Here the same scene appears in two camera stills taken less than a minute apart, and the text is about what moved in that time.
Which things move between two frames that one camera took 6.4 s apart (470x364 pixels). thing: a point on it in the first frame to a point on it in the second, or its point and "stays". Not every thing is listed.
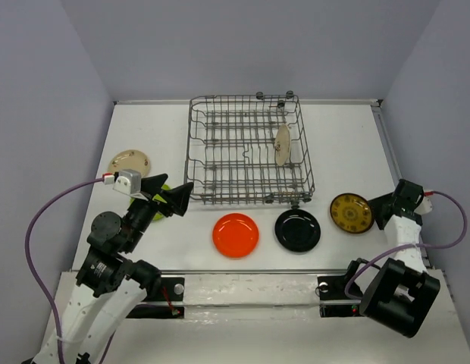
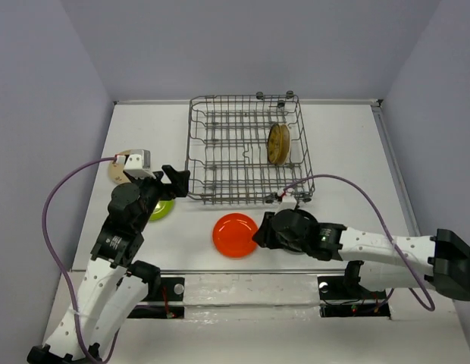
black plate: [297, 230] stays
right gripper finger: [383, 219] to [264, 232]
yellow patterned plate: [352, 212] to [279, 144]
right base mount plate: [333, 301] stays
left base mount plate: [171, 289] stays
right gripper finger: [382, 203] to [265, 236]
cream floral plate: [283, 144] stays
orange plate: [235, 235] stays
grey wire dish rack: [231, 155] stays
